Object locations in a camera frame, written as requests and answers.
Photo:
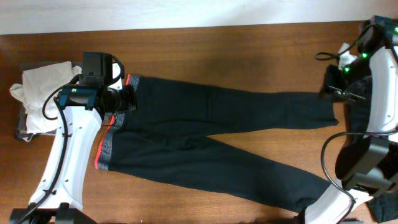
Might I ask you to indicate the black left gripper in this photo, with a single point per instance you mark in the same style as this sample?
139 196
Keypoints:
130 101

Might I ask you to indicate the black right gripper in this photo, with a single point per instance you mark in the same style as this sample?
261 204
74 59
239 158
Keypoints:
331 88

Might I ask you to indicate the black leggings with pink waistband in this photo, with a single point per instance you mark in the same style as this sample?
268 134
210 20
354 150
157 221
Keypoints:
168 138

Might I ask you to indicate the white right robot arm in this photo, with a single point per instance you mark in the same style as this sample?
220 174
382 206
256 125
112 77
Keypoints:
366 168

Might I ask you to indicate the white folded shirt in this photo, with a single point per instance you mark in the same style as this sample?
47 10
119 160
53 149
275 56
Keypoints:
37 85

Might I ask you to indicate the grey folded garment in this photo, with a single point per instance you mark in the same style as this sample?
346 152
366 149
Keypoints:
21 124

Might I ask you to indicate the black garment pile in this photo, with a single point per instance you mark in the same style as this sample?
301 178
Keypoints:
383 208

